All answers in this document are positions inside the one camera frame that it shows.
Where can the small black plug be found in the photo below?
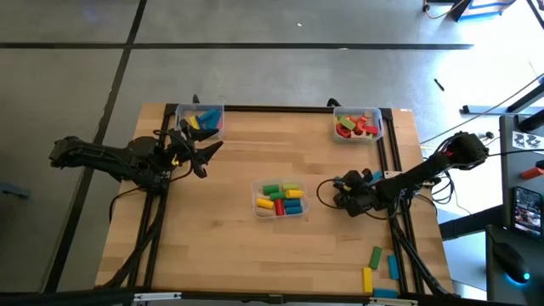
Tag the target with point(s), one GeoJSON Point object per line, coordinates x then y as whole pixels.
{"type": "Point", "coordinates": [489, 135]}

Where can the yellow wooden plank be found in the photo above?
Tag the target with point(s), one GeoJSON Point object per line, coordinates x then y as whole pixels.
{"type": "Point", "coordinates": [367, 279]}
{"type": "Point", "coordinates": [194, 122]}

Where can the light green wooden cylinder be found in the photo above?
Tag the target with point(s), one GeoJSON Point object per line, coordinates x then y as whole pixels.
{"type": "Point", "coordinates": [291, 186]}

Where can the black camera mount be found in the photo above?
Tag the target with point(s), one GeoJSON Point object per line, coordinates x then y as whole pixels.
{"type": "Point", "coordinates": [275, 299]}

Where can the natural wooden cylinder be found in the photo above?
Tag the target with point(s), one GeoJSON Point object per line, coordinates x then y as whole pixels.
{"type": "Point", "coordinates": [263, 213]}

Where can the grey stand base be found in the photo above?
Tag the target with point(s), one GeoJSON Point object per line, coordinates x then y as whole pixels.
{"type": "Point", "coordinates": [480, 109]}

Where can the red wooden arch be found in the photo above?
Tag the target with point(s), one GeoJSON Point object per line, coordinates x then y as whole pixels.
{"type": "Point", "coordinates": [342, 132]}
{"type": "Point", "coordinates": [371, 129]}
{"type": "Point", "coordinates": [359, 129]}

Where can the paper with black patterns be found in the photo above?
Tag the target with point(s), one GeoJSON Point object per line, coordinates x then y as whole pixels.
{"type": "Point", "coordinates": [527, 140]}

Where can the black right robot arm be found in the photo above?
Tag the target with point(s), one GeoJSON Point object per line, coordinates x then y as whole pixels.
{"type": "Point", "coordinates": [425, 170]}

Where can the silver frame bracket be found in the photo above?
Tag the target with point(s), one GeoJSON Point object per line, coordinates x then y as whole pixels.
{"type": "Point", "coordinates": [157, 296]}
{"type": "Point", "coordinates": [393, 302]}

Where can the white mounting plate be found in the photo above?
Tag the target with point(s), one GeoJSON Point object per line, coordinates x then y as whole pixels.
{"type": "Point", "coordinates": [391, 173]}

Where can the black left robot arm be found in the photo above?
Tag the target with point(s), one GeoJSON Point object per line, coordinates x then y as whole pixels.
{"type": "Point", "coordinates": [106, 159]}

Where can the black stand legs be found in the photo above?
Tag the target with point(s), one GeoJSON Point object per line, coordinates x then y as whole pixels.
{"type": "Point", "coordinates": [531, 100]}

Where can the blue wooden plank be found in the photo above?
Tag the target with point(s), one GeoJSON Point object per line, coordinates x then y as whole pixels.
{"type": "Point", "coordinates": [207, 115]}
{"type": "Point", "coordinates": [377, 175]}
{"type": "Point", "coordinates": [386, 293]}
{"type": "Point", "coordinates": [393, 267]}

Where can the light green wooden arch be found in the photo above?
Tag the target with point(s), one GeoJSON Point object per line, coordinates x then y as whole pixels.
{"type": "Point", "coordinates": [347, 123]}

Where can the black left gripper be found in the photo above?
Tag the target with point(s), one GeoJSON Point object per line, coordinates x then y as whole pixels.
{"type": "Point", "coordinates": [185, 149]}

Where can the red wooden cylinder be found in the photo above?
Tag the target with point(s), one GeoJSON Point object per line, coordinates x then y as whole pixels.
{"type": "Point", "coordinates": [279, 207]}

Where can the green wooden plank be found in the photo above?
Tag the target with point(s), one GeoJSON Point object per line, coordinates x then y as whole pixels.
{"type": "Point", "coordinates": [375, 258]}

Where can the black marker pen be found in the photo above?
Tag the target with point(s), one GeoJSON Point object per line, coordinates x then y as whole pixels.
{"type": "Point", "coordinates": [439, 85]}

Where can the black computer mouse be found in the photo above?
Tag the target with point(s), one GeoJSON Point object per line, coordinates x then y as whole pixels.
{"type": "Point", "coordinates": [508, 257]}

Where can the wide blue wooden block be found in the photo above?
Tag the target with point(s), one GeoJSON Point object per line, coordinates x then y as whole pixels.
{"type": "Point", "coordinates": [213, 122]}

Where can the clear plastic bin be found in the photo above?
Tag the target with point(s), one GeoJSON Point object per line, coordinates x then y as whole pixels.
{"type": "Point", "coordinates": [280, 182]}
{"type": "Point", "coordinates": [380, 115]}
{"type": "Point", "coordinates": [183, 111]}

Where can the yellow wooden cylinder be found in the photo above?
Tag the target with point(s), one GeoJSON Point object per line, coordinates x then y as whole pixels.
{"type": "Point", "coordinates": [265, 203]}
{"type": "Point", "coordinates": [294, 194]}

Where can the dark floor object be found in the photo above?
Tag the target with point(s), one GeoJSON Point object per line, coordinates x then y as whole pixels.
{"type": "Point", "coordinates": [15, 194]}

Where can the smartphone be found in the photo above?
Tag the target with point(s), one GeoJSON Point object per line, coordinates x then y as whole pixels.
{"type": "Point", "coordinates": [528, 210]}

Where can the black table clamp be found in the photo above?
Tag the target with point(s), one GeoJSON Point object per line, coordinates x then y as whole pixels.
{"type": "Point", "coordinates": [195, 99]}
{"type": "Point", "coordinates": [333, 102]}

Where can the orange wooden arch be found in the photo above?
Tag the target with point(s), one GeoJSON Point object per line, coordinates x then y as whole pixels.
{"type": "Point", "coordinates": [362, 120]}

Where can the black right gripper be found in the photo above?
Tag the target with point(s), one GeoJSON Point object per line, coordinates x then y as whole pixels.
{"type": "Point", "coordinates": [359, 193]}

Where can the orange object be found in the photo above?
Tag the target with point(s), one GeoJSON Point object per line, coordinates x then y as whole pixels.
{"type": "Point", "coordinates": [531, 173]}

